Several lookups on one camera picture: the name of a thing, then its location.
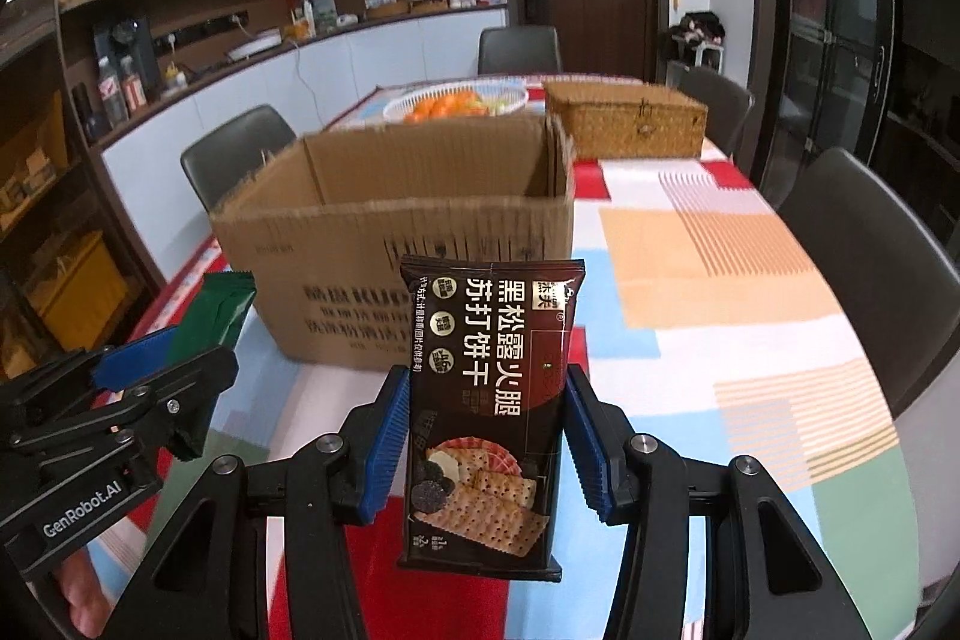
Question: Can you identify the yellow bag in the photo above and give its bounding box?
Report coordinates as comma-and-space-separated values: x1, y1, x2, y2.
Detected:
30, 231, 132, 348

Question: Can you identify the dark grey chair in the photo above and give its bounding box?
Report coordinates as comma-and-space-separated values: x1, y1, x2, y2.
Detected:
673, 66, 756, 157
180, 104, 299, 214
776, 147, 960, 420
478, 26, 563, 76

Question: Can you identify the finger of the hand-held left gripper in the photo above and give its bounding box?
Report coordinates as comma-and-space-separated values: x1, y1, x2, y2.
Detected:
0, 346, 241, 461
0, 326, 181, 420

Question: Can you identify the dark green snack packet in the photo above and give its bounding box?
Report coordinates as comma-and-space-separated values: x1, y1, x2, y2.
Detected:
165, 271, 256, 365

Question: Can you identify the white counter cabinet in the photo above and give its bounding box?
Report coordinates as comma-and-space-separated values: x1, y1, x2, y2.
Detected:
101, 6, 511, 289

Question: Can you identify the clear bottle red label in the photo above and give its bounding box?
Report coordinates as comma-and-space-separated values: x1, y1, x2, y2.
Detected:
120, 55, 148, 109
97, 56, 125, 127

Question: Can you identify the brown cardboard box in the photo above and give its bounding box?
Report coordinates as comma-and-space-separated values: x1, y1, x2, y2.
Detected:
208, 115, 577, 371

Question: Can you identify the black cracker packet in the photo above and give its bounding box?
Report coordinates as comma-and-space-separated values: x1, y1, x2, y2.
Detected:
397, 255, 587, 582

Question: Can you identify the wicker storage box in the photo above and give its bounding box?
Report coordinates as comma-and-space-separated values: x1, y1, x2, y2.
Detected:
544, 77, 708, 161

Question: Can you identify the white fruit basket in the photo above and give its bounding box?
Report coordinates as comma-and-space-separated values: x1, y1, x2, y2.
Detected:
382, 80, 530, 124

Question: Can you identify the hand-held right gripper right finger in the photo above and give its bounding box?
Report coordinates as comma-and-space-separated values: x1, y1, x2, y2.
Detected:
564, 364, 863, 640

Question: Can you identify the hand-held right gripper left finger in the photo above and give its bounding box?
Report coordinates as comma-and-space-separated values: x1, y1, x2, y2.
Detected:
112, 364, 412, 640

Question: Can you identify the dark glass cabinet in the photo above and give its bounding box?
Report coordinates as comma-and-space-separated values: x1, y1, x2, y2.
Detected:
765, 0, 908, 214

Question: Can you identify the brown wooden shelf unit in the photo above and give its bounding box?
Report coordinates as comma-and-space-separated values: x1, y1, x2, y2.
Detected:
0, 0, 162, 386

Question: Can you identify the person's left hand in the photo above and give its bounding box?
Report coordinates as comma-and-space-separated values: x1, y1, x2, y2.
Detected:
60, 550, 98, 633

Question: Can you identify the black coffee machine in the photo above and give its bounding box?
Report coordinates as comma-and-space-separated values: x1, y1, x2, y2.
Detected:
94, 16, 162, 105

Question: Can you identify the pile of orange fruit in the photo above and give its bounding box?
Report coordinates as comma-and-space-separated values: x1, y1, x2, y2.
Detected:
403, 91, 492, 124

